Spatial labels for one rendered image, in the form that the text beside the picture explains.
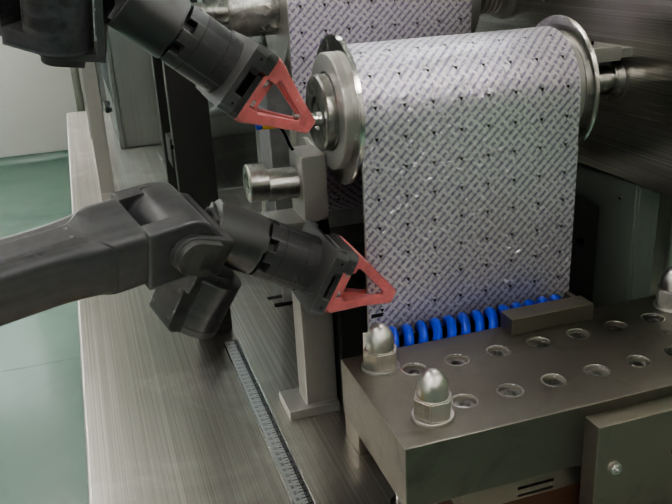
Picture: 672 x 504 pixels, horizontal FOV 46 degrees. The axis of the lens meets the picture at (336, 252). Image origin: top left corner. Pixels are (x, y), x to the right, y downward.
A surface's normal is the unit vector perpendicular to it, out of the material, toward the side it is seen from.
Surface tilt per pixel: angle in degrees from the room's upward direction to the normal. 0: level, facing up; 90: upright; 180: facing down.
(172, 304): 72
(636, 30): 90
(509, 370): 0
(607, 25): 90
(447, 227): 90
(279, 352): 0
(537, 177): 90
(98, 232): 21
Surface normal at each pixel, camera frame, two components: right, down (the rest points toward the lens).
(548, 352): -0.05, -0.93
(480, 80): 0.26, -0.11
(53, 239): 0.15, -0.77
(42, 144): 0.31, 0.33
